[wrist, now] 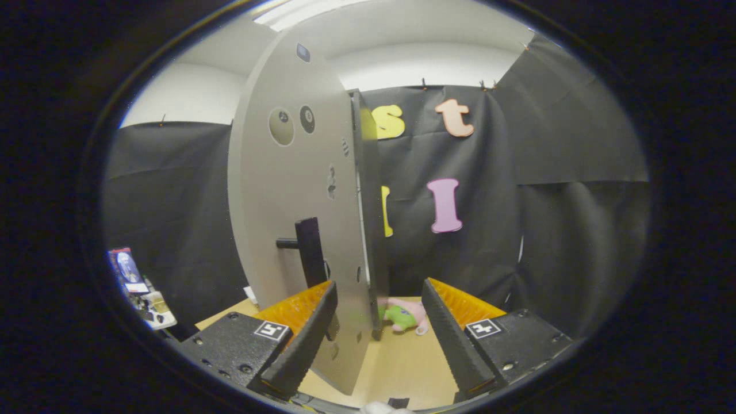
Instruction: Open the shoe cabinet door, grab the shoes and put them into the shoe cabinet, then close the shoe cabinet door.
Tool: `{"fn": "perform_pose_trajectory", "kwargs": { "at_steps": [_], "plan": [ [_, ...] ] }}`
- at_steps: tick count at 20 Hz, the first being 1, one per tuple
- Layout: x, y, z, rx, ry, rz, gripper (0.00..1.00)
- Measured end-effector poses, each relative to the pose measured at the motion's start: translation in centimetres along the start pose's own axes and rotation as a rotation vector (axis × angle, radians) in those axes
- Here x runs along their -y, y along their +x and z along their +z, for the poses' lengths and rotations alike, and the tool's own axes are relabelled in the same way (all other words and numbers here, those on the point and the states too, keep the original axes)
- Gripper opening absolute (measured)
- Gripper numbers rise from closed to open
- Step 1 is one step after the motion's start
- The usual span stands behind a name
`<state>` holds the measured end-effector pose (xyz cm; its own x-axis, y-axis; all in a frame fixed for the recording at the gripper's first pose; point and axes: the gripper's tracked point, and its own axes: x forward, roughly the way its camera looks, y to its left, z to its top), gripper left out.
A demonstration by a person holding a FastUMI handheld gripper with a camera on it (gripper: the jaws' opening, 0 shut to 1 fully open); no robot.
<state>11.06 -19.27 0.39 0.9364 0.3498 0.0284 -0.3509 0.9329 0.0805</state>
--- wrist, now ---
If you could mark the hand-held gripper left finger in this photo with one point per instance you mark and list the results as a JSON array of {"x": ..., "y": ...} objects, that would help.
[{"x": 305, "y": 345}]

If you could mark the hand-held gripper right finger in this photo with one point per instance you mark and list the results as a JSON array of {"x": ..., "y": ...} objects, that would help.
[{"x": 454, "y": 345}]

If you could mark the dark grey shoe cabinet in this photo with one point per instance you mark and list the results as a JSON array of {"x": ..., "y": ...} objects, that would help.
[{"x": 374, "y": 259}]

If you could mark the light grey shoe cabinet door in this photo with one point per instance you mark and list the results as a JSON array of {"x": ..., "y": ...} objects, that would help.
[{"x": 287, "y": 190}]

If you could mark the green and pink plush toy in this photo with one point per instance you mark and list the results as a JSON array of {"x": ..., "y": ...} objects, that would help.
[{"x": 402, "y": 316}]

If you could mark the white tray with small items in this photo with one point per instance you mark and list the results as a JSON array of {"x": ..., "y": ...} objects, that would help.
[{"x": 155, "y": 310}]

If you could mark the black backdrop cloth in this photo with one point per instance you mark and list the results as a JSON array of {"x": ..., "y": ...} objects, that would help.
[{"x": 575, "y": 230}]

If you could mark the blue printed card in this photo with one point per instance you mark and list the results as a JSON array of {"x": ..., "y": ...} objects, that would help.
[{"x": 126, "y": 267}]

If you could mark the ceiling light panel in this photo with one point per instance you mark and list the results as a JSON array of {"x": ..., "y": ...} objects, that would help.
[{"x": 305, "y": 11}]

